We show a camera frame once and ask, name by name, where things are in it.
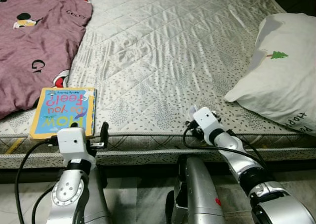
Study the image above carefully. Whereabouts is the blue yellow children's book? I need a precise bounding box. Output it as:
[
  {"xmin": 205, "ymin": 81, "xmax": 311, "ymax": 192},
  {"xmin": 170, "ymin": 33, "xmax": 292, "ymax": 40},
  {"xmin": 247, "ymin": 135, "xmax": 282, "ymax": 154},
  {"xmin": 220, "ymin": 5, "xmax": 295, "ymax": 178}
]
[{"xmin": 29, "ymin": 87, "xmax": 97, "ymax": 139}]

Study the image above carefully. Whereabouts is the silver left robot leg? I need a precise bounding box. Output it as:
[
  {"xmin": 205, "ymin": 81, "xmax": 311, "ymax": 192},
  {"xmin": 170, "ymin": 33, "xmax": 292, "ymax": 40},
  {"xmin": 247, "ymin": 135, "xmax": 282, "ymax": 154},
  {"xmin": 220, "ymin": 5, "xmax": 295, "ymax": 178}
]
[{"xmin": 88, "ymin": 166, "xmax": 113, "ymax": 224}]

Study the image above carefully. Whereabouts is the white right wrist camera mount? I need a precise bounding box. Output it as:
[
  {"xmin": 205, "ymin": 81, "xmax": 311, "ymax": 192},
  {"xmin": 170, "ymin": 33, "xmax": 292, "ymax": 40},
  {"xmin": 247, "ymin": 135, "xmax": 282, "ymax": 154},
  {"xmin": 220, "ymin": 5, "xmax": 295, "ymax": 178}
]
[{"xmin": 192, "ymin": 107, "xmax": 223, "ymax": 139}]

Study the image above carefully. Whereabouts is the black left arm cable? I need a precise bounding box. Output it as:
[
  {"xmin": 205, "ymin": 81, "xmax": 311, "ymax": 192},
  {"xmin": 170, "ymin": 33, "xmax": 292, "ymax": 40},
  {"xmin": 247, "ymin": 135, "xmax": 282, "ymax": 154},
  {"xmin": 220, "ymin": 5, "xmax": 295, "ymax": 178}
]
[{"xmin": 14, "ymin": 137, "xmax": 60, "ymax": 224}]

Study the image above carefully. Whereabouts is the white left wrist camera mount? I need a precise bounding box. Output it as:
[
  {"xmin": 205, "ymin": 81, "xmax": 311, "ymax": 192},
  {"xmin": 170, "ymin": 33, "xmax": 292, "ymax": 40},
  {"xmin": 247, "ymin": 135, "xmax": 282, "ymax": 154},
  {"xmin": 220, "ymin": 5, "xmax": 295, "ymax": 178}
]
[{"xmin": 57, "ymin": 127, "xmax": 97, "ymax": 168}]

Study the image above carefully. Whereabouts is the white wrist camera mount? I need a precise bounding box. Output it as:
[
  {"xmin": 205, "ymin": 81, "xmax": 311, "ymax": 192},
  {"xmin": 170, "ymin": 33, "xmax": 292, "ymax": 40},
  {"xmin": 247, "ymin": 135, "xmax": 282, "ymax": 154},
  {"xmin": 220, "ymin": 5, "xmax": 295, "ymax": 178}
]
[
  {"xmin": 57, "ymin": 127, "xmax": 97, "ymax": 168},
  {"xmin": 192, "ymin": 107, "xmax": 223, "ymax": 139}
]

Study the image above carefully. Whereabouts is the pink cartoon mouse blanket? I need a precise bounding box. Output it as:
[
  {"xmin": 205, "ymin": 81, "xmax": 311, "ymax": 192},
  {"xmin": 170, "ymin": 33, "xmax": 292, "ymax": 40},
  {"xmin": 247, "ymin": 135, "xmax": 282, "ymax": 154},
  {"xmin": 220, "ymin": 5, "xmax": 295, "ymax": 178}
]
[{"xmin": 0, "ymin": 0, "xmax": 96, "ymax": 121}]

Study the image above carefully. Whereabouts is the white quilted mattress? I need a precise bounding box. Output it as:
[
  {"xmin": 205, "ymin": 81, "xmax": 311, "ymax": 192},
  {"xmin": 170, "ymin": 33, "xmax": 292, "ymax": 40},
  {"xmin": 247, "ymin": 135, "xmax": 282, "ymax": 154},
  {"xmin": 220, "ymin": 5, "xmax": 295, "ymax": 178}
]
[{"xmin": 0, "ymin": 0, "xmax": 316, "ymax": 169}]

